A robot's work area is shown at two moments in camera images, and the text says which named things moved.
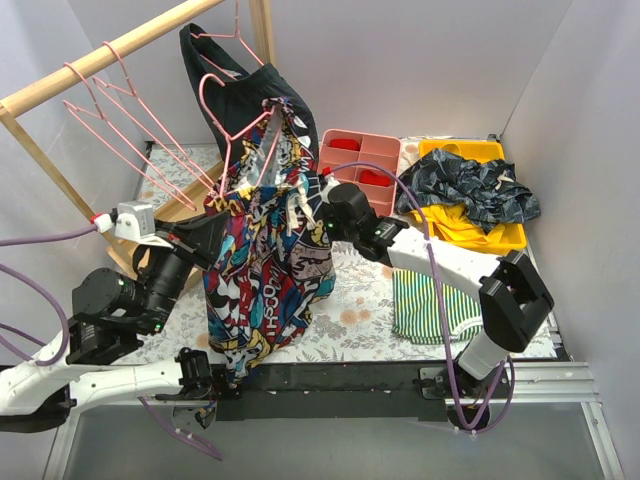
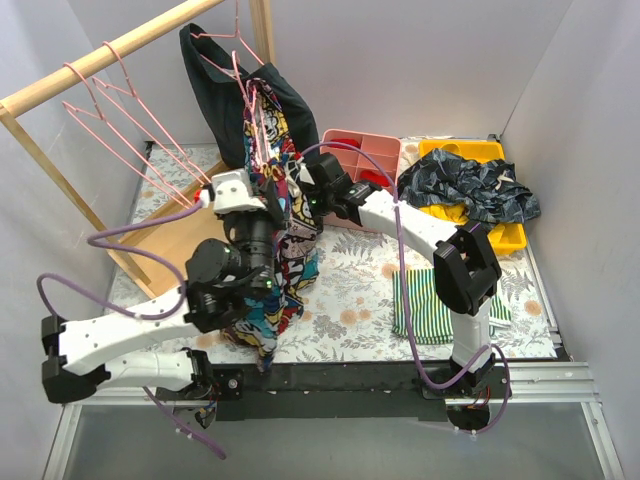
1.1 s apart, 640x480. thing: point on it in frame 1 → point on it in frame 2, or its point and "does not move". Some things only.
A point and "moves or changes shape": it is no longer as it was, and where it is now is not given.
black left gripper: (189, 246) → (273, 198)
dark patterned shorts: (487, 190) does not move
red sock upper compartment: (345, 143) does not move
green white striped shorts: (415, 313) does not move
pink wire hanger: (229, 137) → (265, 161)
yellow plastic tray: (514, 236) does not move
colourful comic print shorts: (274, 266) moves or changes shape
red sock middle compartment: (370, 177) does not move
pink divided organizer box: (343, 146) does not move
